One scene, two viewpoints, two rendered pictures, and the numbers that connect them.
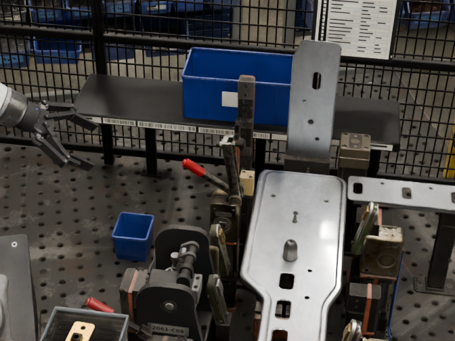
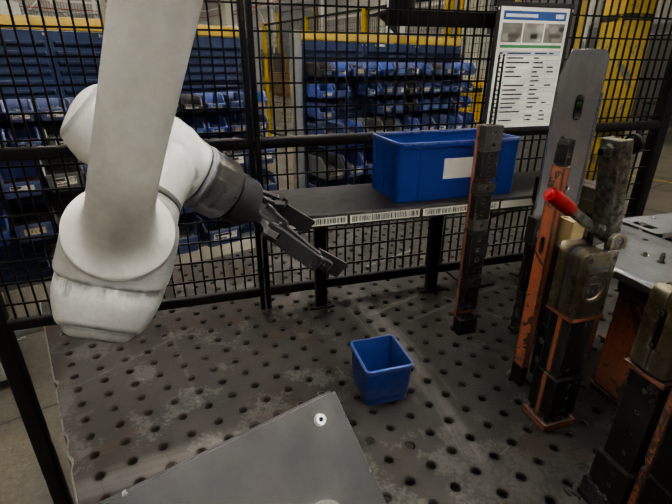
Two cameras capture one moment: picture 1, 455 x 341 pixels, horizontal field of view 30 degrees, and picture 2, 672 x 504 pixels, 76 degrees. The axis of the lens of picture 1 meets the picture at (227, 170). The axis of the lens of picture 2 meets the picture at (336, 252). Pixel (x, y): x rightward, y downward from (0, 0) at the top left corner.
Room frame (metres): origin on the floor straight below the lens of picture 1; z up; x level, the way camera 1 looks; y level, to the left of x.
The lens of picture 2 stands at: (1.16, 0.62, 1.31)
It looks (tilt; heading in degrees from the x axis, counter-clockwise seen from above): 23 degrees down; 336
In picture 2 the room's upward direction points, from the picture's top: straight up
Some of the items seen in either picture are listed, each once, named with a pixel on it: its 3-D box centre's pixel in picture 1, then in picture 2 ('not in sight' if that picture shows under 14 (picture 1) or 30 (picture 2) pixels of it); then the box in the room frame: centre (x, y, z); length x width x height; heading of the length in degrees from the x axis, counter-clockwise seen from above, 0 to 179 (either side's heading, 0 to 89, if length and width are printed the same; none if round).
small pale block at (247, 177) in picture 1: (245, 231); (553, 309); (1.64, -0.05, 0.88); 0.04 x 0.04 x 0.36; 82
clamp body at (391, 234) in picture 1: (376, 287); not in sight; (1.46, -0.36, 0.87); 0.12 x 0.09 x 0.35; 82
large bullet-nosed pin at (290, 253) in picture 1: (290, 251); not in sight; (1.42, -0.14, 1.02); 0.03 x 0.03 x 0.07
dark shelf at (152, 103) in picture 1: (235, 111); (434, 195); (2.00, -0.02, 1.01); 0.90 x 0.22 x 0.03; 82
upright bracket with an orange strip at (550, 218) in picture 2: (235, 204); (538, 275); (1.67, -0.02, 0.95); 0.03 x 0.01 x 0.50; 172
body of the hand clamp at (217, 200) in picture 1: (225, 252); (566, 338); (1.57, 0.00, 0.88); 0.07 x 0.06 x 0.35; 82
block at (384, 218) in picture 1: (367, 259); not in sight; (1.59, -0.36, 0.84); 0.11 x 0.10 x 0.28; 82
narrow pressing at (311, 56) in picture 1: (312, 101); (570, 137); (1.80, -0.21, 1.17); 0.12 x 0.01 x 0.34; 82
